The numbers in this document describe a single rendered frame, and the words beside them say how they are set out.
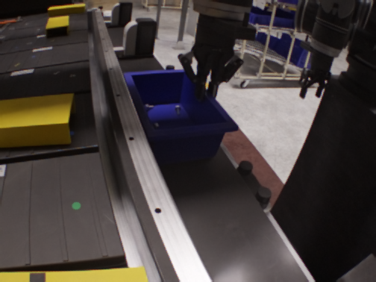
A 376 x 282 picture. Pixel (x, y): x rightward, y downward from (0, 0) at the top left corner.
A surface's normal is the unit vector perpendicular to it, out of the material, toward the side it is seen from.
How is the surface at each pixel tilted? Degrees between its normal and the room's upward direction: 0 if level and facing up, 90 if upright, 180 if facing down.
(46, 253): 0
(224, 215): 0
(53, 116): 0
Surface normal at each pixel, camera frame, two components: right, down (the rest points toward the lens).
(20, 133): 0.25, 0.61
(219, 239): 0.13, -0.79
